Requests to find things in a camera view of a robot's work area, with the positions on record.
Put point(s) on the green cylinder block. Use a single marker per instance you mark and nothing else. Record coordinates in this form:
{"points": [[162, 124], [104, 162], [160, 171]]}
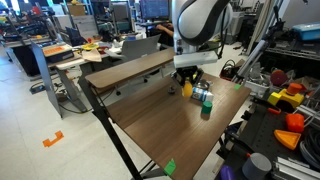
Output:
{"points": [[207, 106]]}

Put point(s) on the yellow emergency stop box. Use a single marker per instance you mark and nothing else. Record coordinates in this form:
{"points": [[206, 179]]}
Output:
{"points": [[278, 97]]}

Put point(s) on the seated person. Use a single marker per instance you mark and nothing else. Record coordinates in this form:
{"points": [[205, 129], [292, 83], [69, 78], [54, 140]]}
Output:
{"points": [[165, 31]]}

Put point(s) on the dark red disc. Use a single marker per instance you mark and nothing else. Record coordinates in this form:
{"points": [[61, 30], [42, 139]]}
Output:
{"points": [[278, 77]]}

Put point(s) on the white blue milk carton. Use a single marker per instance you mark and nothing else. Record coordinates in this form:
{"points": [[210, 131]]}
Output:
{"points": [[200, 94]]}

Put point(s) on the orange red toy pepper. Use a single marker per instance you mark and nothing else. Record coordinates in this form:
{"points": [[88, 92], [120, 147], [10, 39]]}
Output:
{"points": [[295, 122]]}

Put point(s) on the gray plastic chair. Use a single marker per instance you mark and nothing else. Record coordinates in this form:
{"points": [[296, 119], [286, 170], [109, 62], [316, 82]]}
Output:
{"points": [[138, 48]]}

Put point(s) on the orange wedge block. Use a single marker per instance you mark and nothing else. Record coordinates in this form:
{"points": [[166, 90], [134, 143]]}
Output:
{"points": [[287, 138]]}

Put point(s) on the black orange clamp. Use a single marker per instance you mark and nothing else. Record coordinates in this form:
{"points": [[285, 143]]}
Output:
{"points": [[233, 140], [266, 106]]}

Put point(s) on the yellow round toy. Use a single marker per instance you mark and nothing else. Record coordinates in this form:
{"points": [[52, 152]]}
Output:
{"points": [[187, 90]]}

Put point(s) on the white wrist block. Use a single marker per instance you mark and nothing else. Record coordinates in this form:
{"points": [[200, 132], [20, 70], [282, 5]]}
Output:
{"points": [[195, 59]]}

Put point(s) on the aluminium extrusion rail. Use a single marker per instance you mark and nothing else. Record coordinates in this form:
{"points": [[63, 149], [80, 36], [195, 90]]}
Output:
{"points": [[293, 168]]}

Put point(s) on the black perforated breadboard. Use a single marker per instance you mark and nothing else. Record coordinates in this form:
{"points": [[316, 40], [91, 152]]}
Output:
{"points": [[263, 133]]}

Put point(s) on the silver black camera tripod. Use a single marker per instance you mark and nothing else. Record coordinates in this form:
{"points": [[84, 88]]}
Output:
{"points": [[261, 51]]}

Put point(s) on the orange blue box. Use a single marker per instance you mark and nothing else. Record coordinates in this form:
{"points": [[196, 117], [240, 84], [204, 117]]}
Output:
{"points": [[56, 50]]}

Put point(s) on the purple toy eggplant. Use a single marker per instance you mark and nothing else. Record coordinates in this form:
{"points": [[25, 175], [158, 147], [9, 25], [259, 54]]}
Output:
{"points": [[226, 173]]}

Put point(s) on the black power strip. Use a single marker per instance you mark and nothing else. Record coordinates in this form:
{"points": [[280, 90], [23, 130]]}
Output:
{"points": [[36, 87]]}

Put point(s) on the orange floor marker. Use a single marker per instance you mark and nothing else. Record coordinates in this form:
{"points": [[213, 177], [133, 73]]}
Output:
{"points": [[53, 139]]}

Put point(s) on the green tape piece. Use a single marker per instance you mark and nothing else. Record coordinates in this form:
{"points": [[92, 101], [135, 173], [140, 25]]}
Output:
{"points": [[237, 86], [170, 166]]}

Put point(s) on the blue plastic bin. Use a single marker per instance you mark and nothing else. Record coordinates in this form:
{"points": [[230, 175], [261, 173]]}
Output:
{"points": [[306, 30]]}

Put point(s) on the small dark round object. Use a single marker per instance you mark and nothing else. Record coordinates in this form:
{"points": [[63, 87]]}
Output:
{"points": [[171, 89]]}

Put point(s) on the black metal shelf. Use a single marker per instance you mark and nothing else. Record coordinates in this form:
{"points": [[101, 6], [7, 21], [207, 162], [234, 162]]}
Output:
{"points": [[290, 56]]}

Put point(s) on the wooden desk with drawers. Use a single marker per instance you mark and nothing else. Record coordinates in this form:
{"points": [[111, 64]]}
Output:
{"points": [[130, 68]]}

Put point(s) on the gray office desk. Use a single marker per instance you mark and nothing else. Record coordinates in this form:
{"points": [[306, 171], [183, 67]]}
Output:
{"points": [[46, 76]]}

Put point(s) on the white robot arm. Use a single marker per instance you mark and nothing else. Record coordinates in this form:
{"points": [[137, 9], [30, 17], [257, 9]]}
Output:
{"points": [[200, 20]]}

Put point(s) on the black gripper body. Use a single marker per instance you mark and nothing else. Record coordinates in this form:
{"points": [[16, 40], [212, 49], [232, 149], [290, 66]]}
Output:
{"points": [[188, 71]]}

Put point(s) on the black table frame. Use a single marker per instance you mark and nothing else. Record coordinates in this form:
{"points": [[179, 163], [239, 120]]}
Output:
{"points": [[106, 123]]}

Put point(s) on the gray cylinder block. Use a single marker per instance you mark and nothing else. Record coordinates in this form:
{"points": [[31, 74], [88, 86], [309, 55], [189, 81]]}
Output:
{"points": [[256, 166]]}

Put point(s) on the small metal pot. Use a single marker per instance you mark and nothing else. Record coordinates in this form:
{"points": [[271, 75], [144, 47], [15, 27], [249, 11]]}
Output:
{"points": [[204, 84]]}

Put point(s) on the computer monitor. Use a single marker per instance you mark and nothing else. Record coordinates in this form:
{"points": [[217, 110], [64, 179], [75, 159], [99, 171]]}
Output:
{"points": [[155, 8]]}

